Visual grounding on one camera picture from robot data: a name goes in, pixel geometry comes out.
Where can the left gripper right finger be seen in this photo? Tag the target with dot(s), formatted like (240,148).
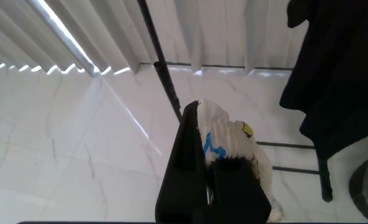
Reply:
(233,193)

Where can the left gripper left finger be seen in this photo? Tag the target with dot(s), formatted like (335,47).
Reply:
(184,174)

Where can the white printed garment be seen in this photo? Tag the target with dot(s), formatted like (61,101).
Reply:
(227,133)

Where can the black garment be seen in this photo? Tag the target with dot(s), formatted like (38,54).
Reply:
(342,77)

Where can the black clothes rack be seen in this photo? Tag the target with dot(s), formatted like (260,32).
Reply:
(165,77)

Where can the white curtain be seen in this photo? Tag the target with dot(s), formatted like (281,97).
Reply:
(187,31)

